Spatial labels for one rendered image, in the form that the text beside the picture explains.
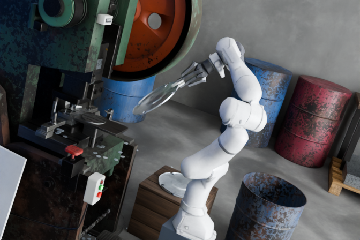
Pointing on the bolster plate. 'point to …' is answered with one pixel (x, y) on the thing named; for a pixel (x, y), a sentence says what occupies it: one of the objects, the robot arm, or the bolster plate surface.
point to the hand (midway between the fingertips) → (178, 84)
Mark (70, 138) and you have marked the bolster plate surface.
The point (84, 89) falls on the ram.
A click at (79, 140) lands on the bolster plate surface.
